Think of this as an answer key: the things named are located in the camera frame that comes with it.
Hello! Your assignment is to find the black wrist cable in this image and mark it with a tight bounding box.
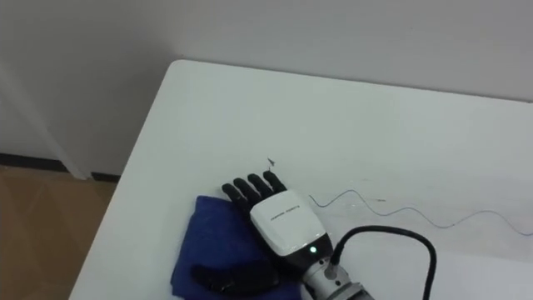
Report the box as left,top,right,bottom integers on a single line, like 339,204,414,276
328,224,438,300

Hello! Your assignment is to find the blue cloth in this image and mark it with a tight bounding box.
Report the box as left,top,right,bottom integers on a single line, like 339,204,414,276
169,194,309,300

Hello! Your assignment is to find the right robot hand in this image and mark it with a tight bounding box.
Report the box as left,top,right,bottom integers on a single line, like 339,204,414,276
191,169,335,295

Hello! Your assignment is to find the white desk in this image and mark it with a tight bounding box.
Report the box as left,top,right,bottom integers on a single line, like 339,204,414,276
68,58,533,300

